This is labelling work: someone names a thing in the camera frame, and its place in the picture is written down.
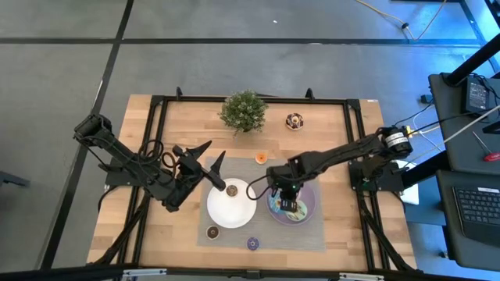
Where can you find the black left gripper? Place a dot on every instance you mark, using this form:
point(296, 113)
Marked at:
point(187, 160)

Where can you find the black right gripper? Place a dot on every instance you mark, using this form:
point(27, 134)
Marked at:
point(287, 181)

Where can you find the chocolate sprinkled striped donut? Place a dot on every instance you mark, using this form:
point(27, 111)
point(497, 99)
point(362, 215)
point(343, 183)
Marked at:
point(227, 190)
point(290, 119)

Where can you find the orange crumb donut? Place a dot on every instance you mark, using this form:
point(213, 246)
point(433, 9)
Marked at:
point(257, 158)

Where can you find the purple sprinkled donut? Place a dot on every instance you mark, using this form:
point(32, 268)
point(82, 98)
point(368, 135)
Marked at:
point(249, 244)

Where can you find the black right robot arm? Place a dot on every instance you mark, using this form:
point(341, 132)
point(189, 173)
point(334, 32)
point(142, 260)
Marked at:
point(343, 152)

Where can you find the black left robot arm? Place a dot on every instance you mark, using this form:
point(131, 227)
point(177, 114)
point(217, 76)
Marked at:
point(117, 150)

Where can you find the purple printed plate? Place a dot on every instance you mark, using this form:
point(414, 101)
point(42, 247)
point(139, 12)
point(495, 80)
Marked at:
point(310, 203)

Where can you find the green potted plant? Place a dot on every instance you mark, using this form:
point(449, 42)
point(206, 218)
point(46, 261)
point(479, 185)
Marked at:
point(244, 111)

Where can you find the white round plate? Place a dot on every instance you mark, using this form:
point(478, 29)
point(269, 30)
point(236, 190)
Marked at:
point(230, 212)

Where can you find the grey woven placemat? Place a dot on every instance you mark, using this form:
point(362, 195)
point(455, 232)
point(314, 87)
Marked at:
point(234, 242)

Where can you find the dark chocolate glazed donut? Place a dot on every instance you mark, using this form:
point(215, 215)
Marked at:
point(208, 232)

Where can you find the black crossbeam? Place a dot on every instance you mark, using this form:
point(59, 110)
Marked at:
point(250, 274)

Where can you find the black support bar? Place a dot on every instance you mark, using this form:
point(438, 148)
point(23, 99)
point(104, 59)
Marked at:
point(426, 169)

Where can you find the yellow plug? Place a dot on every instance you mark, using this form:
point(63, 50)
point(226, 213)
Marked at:
point(409, 130)

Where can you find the black floor plug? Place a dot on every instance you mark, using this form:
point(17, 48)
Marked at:
point(426, 98)

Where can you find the dark keyboard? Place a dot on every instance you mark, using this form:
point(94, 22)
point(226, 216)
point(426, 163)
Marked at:
point(476, 207)

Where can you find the black side cart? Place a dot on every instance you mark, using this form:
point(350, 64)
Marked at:
point(449, 105)

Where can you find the dark grey floor object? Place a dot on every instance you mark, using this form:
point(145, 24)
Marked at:
point(11, 179)

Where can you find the black power adapter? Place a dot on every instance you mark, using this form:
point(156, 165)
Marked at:
point(476, 95)

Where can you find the black pole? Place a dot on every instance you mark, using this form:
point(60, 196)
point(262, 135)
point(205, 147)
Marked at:
point(472, 62)

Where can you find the black frame bracket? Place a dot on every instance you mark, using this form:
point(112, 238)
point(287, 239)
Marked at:
point(179, 93)
point(309, 93)

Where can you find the black aluminium table frame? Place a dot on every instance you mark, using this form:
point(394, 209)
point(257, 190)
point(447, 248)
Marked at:
point(157, 100)

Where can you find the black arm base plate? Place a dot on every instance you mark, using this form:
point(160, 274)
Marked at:
point(113, 177)
point(384, 183)

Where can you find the silver beam bracket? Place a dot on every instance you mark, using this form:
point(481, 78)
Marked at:
point(144, 272)
point(361, 276)

